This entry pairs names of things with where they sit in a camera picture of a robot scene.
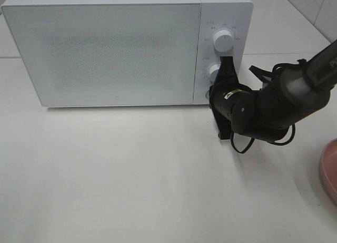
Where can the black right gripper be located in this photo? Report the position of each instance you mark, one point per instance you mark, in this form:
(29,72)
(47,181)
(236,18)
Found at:
(225,82)

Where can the white microwave oven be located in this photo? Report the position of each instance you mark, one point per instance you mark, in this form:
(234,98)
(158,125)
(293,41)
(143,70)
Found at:
(214,14)

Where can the white upper microwave knob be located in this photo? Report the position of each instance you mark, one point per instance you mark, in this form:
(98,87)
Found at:
(223,40)

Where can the pink round plate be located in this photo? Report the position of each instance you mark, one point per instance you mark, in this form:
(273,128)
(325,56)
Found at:
(327,170)

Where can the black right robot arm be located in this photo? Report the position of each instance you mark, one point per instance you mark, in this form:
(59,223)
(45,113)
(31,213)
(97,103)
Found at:
(291,92)

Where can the white round door button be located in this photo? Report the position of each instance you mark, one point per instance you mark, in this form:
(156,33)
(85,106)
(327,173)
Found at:
(207,95)

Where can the white lower microwave knob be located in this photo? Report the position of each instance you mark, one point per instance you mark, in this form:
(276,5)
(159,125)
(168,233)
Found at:
(213,71)

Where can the white microwave door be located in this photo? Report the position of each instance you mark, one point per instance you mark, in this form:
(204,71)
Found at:
(107,55)

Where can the white microwave knob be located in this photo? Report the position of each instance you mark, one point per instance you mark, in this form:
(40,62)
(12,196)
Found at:
(223,40)
(213,71)

